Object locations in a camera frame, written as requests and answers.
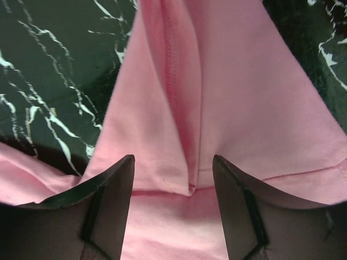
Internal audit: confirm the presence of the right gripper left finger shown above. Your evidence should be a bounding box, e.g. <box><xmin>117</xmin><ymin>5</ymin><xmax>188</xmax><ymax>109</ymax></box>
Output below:
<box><xmin>1</xmin><ymin>155</ymin><xmax>135</xmax><ymax>259</ymax></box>

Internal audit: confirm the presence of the black marble pattern mat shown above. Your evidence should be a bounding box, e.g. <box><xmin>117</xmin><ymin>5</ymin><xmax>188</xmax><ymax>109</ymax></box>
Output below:
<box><xmin>1</xmin><ymin>1</ymin><xmax>346</xmax><ymax>176</ymax></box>

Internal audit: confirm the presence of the pink t shirt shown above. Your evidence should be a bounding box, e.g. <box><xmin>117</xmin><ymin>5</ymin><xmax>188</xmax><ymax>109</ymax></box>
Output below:
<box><xmin>1</xmin><ymin>1</ymin><xmax>346</xmax><ymax>259</ymax></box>

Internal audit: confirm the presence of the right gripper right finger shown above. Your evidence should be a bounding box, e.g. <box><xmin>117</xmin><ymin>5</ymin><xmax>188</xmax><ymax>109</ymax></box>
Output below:
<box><xmin>213</xmin><ymin>155</ymin><xmax>346</xmax><ymax>259</ymax></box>

